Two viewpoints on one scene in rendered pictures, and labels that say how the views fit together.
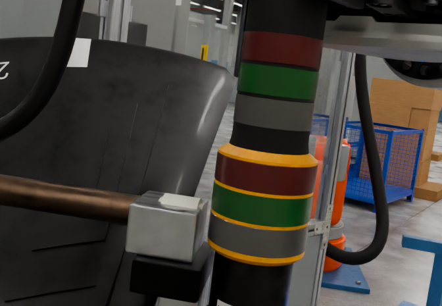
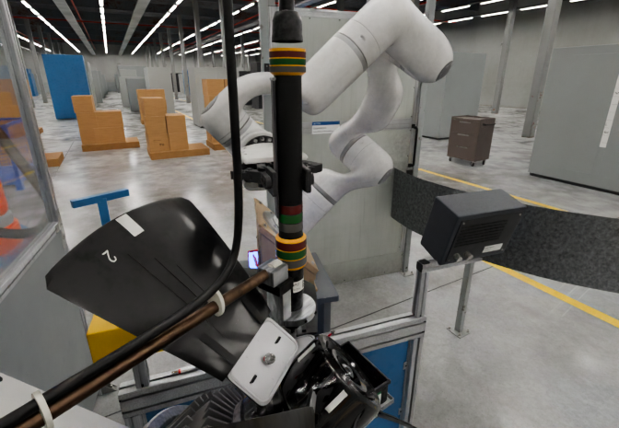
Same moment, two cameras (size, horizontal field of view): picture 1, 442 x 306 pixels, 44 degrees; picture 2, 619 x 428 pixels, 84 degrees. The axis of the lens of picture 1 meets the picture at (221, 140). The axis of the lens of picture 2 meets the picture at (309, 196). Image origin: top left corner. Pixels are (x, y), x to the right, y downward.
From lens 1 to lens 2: 0.39 m
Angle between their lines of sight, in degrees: 60
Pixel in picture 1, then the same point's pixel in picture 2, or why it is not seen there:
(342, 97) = (35, 133)
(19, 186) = (236, 293)
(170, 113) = (196, 232)
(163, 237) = (282, 276)
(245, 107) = (292, 228)
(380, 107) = not seen: outside the picture
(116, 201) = (262, 275)
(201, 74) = (182, 206)
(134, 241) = (275, 283)
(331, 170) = (49, 187)
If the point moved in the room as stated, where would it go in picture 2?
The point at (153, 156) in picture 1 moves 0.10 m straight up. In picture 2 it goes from (213, 254) to (206, 185)
